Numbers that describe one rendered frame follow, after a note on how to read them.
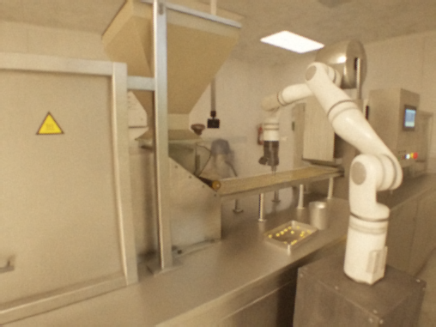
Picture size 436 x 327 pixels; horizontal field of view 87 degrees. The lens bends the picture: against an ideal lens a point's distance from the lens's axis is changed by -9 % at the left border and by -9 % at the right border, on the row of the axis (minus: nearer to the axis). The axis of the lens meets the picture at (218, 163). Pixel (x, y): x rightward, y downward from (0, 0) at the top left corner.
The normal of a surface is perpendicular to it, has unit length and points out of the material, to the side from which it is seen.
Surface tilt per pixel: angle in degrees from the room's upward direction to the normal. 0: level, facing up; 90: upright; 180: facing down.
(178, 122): 90
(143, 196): 90
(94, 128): 90
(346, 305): 90
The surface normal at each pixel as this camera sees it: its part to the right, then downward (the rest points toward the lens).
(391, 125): -0.81, 0.08
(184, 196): 0.58, 0.12
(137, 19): 0.53, 0.51
